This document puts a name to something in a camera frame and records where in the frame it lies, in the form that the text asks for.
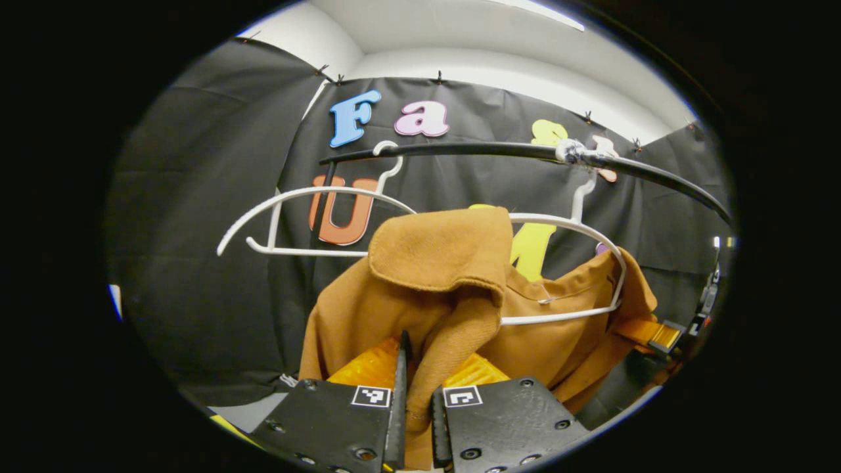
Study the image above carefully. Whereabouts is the black backdrop cloth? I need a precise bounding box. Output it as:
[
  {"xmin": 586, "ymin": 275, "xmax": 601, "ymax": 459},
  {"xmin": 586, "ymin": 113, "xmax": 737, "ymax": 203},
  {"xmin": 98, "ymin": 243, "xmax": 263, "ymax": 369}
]
[{"xmin": 105, "ymin": 38, "xmax": 737, "ymax": 408}]

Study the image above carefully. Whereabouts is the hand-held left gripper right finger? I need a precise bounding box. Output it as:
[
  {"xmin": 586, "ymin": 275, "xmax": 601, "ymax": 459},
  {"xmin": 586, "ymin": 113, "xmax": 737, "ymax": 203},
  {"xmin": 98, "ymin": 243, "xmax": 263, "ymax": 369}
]
[{"xmin": 430, "ymin": 353, "xmax": 591, "ymax": 473}]

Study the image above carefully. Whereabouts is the black clothes rack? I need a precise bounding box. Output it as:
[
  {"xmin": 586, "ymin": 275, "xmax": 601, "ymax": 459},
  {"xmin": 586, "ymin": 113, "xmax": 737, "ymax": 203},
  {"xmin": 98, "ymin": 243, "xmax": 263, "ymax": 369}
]
[{"xmin": 310, "ymin": 140, "xmax": 733, "ymax": 241}]

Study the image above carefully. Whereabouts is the row of black cloth clips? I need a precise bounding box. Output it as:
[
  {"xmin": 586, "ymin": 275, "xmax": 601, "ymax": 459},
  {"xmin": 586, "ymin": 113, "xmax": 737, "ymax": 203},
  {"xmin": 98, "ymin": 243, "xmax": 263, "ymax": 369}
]
[{"xmin": 246, "ymin": 30, "xmax": 697, "ymax": 153}]

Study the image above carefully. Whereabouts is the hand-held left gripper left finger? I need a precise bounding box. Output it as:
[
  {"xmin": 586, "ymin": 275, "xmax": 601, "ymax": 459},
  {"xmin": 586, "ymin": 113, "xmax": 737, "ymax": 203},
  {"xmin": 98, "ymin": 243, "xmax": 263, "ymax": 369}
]
[{"xmin": 210, "ymin": 330, "xmax": 413, "ymax": 473}]

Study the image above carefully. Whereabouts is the brown shirt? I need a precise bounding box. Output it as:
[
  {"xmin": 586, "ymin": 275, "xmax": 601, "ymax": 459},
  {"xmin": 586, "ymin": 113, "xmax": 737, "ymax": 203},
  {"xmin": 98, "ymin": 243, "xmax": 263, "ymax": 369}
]
[{"xmin": 299, "ymin": 206, "xmax": 658, "ymax": 471}]

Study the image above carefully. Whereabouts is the white hanger holding shirt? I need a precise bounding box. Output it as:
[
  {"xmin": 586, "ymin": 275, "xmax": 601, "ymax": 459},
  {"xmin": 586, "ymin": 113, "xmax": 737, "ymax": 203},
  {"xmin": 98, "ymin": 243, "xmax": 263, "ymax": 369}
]
[{"xmin": 499, "ymin": 138, "xmax": 629, "ymax": 327}]

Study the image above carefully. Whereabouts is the empty white hanger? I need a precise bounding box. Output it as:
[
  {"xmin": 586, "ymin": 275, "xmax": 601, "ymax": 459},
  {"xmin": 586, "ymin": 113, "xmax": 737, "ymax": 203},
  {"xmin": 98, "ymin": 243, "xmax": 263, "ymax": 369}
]
[{"xmin": 216, "ymin": 140, "xmax": 419, "ymax": 258}]

